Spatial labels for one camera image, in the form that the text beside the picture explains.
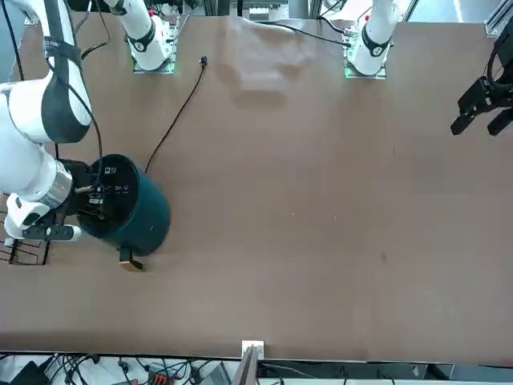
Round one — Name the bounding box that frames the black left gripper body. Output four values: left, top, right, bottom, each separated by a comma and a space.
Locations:
489, 27, 513, 95

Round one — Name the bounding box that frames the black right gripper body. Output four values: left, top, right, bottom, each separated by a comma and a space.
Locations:
58, 159, 97, 225

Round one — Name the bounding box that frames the green air fryer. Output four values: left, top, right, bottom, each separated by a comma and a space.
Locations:
78, 153, 172, 274

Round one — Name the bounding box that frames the large black power adapter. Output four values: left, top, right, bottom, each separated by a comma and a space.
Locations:
10, 359, 46, 385

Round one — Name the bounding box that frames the long ribbed power adapter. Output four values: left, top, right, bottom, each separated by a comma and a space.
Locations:
203, 362, 230, 385

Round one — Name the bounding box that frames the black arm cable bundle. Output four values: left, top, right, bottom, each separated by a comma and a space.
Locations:
0, 0, 111, 193

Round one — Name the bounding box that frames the black wire cup rack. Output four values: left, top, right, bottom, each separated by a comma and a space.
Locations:
0, 196, 51, 268

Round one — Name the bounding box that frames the black fryer power cable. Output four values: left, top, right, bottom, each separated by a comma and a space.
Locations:
144, 55, 209, 172

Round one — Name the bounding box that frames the black cable on table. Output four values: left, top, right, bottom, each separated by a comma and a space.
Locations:
255, 20, 350, 45

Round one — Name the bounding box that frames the aluminium profile post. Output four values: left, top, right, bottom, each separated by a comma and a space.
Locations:
234, 339, 265, 385

